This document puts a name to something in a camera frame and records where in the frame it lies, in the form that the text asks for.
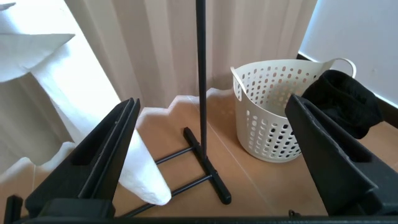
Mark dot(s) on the white laundry basket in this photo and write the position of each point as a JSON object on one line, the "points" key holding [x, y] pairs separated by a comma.
{"points": [[264, 140]]}

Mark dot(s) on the white printed t-shirt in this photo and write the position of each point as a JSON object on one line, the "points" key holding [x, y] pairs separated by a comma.
{"points": [[77, 77]]}

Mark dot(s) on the black garment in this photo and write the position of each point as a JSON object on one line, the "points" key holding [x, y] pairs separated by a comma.
{"points": [[342, 102]]}

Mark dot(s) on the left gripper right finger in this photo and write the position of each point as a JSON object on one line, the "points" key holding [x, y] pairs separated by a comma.
{"points": [[335, 174]]}

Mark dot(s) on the black clothes rack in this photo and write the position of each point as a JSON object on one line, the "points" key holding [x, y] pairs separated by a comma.
{"points": [[201, 62]]}

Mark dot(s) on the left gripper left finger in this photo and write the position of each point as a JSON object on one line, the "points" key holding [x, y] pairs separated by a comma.
{"points": [[62, 193]]}

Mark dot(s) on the beige curtain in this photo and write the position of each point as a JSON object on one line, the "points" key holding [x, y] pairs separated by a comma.
{"points": [[155, 46]]}

